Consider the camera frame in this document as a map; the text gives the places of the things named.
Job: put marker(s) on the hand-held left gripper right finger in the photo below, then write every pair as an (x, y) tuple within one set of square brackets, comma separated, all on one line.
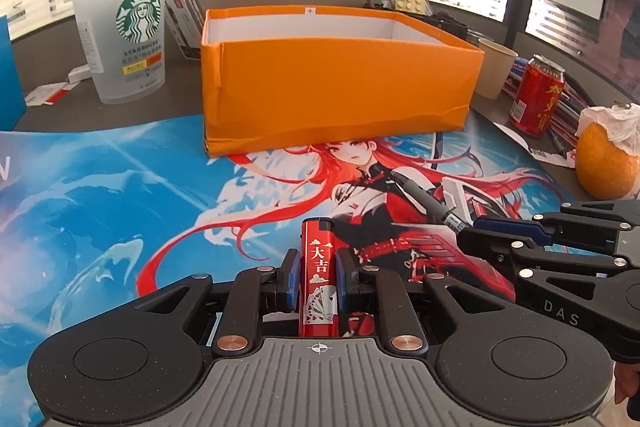
[(342, 282)]

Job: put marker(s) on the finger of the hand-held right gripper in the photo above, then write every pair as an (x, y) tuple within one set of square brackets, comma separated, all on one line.
[(505, 227), (500, 252)]

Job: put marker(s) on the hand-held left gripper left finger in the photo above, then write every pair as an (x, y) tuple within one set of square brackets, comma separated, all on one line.
[(292, 287)]

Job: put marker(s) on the red lighter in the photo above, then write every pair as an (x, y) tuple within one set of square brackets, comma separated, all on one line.
[(317, 257)]

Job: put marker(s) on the orange cardboard box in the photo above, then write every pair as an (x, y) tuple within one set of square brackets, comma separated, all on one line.
[(330, 92)]

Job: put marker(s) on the white paper sheet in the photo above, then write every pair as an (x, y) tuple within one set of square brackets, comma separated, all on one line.
[(505, 132)]

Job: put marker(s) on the black marker pen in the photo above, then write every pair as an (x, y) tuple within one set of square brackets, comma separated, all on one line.
[(559, 144)]

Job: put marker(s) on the orange fruit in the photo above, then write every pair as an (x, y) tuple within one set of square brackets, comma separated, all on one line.
[(600, 167)]

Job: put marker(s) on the red drink can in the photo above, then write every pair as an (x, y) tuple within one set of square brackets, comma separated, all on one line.
[(535, 102)]

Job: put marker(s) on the crumpled white tissue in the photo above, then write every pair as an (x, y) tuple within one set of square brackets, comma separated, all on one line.
[(615, 122)]

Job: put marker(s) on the beige paper cup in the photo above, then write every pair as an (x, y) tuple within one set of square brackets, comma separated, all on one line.
[(492, 72)]

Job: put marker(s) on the printed blue desk mat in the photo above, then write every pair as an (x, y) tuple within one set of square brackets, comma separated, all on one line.
[(100, 217)]

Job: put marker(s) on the black mesh desk organizer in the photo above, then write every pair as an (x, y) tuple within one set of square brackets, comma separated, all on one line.
[(450, 24)]

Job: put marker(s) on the yellow toy brick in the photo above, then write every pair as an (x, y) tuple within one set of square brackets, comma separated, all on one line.
[(412, 2)]

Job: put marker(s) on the dark grey carton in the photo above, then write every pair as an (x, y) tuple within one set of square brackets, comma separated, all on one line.
[(182, 17)]

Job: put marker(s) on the translucent plastic cup green logo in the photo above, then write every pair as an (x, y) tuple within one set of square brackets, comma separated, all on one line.
[(110, 57)]

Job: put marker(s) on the small white box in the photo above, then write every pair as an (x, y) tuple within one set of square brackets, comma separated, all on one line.
[(80, 74)]

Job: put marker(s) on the white red card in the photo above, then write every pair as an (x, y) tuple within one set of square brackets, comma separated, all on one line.
[(47, 94)]

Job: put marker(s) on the blue folder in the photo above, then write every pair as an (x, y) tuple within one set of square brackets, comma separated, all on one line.
[(10, 77)]

